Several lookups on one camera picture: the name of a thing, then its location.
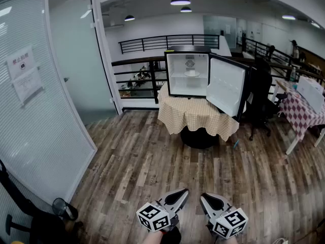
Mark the beige checkered tablecloth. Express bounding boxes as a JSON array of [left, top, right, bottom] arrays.
[[157, 81, 241, 142]]

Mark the wooden-top black railing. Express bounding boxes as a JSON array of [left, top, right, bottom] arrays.
[[111, 55, 325, 105]]

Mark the white box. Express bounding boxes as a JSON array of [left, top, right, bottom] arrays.
[[296, 75, 325, 114]]

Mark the white paper sign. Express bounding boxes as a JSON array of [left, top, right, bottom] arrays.
[[6, 44, 35, 80]]

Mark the black mini fridge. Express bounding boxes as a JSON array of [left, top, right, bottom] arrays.
[[164, 45, 257, 123]]

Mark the black round table base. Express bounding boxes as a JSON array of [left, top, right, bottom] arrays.
[[180, 126, 220, 149]]

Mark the striped glass partition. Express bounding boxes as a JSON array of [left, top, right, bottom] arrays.
[[0, 0, 99, 205]]

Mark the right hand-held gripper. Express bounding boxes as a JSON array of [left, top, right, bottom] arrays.
[[200, 193, 249, 239]]

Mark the white paper sheet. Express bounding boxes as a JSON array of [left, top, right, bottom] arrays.
[[12, 69, 44, 104]]

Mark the black stair railing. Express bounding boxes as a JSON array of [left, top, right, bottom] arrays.
[[241, 36, 305, 68]]

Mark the black metal railing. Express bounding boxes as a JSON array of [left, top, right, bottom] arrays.
[[118, 34, 220, 55]]

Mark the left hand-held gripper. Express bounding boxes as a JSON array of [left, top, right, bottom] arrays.
[[136, 188, 190, 232]]

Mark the red checkered table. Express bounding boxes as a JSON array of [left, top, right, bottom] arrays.
[[275, 79, 325, 155]]

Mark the person's black t-shirt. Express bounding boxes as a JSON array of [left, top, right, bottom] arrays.
[[162, 226, 182, 244]]

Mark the person's left forearm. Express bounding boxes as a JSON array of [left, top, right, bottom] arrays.
[[141, 231, 164, 244]]

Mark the frosted glass door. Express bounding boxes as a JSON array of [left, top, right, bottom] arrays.
[[48, 0, 122, 126]]

